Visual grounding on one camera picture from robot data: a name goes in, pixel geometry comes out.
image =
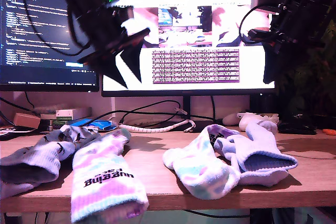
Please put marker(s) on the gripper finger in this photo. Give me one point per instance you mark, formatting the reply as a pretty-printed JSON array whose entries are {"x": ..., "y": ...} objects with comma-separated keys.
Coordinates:
[
  {"x": 273, "y": 61},
  {"x": 135, "y": 58},
  {"x": 113, "y": 72}
]

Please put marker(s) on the blue bird print sock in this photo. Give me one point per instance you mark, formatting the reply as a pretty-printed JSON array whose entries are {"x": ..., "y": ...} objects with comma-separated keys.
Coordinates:
[
  {"x": 13, "y": 190},
  {"x": 42, "y": 155}
]

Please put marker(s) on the tie-dye Hugging Face sock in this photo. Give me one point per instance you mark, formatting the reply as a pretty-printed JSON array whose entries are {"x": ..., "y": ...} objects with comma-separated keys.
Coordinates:
[
  {"x": 105, "y": 171},
  {"x": 197, "y": 166}
]

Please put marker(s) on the green leafy houseplant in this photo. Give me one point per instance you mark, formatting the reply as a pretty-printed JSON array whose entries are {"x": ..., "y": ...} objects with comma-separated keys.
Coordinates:
[{"x": 315, "y": 90}]

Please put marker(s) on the blue plastic pouch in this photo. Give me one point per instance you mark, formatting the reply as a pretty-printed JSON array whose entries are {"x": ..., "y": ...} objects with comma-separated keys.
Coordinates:
[{"x": 99, "y": 124}]

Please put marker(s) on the monitor with bright white screen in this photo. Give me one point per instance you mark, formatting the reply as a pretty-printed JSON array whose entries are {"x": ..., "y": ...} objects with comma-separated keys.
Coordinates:
[{"x": 183, "y": 87}]

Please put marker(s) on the white box with green label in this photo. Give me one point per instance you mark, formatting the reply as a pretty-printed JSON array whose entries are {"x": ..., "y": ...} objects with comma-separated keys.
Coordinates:
[{"x": 73, "y": 113}]

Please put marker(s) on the white game controller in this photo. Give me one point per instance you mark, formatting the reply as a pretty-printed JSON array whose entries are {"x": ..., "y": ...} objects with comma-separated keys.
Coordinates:
[{"x": 246, "y": 121}]

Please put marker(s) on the black flat device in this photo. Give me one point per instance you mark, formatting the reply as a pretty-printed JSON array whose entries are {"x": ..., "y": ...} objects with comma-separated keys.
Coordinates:
[{"x": 296, "y": 128}]

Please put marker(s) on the white oval device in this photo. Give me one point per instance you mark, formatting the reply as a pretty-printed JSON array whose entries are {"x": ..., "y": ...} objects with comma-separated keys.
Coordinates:
[{"x": 231, "y": 119}]

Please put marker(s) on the small green white box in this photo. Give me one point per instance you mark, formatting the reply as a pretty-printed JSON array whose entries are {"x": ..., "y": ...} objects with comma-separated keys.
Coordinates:
[{"x": 48, "y": 125}]

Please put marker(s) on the small orange object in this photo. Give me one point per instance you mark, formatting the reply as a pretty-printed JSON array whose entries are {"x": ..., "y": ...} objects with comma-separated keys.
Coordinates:
[{"x": 329, "y": 132}]

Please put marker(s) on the monitor with dark code screen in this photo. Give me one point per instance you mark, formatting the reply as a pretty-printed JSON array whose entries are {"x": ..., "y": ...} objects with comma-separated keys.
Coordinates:
[{"x": 15, "y": 51}]

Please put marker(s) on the small brown cardboard box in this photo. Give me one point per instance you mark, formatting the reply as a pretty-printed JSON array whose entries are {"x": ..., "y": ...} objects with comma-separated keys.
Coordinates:
[{"x": 26, "y": 121}]

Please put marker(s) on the black pad with stickers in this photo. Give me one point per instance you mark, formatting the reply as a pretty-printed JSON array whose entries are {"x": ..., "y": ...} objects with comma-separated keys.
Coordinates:
[{"x": 5, "y": 134}]

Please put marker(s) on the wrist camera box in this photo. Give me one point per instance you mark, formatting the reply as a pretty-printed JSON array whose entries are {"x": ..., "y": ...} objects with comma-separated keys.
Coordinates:
[
  {"x": 134, "y": 26},
  {"x": 265, "y": 3}
]

